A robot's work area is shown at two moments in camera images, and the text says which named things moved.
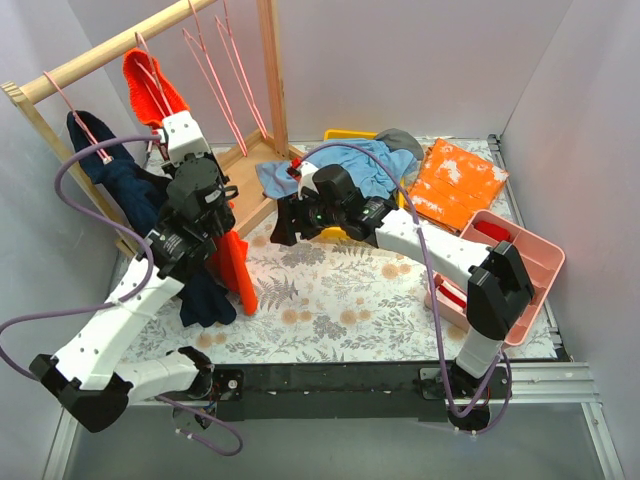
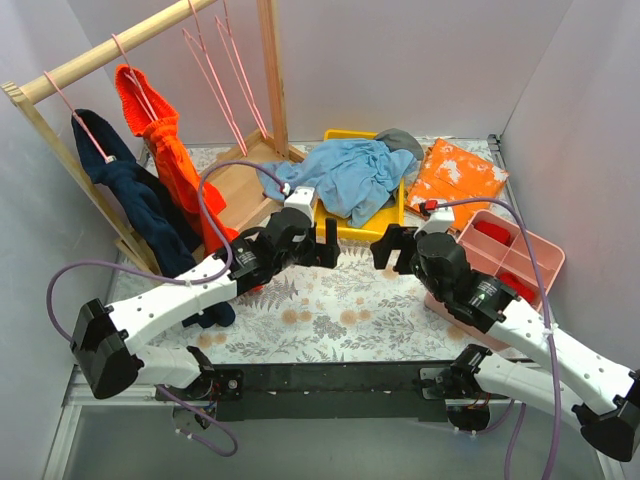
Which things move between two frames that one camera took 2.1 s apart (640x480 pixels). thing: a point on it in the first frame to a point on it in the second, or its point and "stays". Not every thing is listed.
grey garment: (397, 139) stays
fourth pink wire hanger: (234, 53) stays
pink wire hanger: (140, 38) to (134, 87)
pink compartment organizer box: (541, 259) stays
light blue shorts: (378, 169) stays
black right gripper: (288, 220) to (397, 249)
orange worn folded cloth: (450, 183) stays
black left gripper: (176, 167) to (321, 250)
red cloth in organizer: (491, 230) stays
